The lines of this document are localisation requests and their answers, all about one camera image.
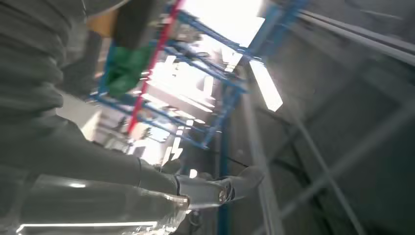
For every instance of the red barrier belt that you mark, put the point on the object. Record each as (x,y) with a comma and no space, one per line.
(152,65)

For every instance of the long ceiling light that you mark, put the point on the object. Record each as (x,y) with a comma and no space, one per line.
(266,86)

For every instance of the green object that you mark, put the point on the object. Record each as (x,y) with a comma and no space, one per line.
(129,71)

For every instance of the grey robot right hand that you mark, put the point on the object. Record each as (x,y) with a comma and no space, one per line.
(64,194)

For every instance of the blue metal shelf rack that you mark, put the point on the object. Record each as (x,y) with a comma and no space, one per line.
(223,146)

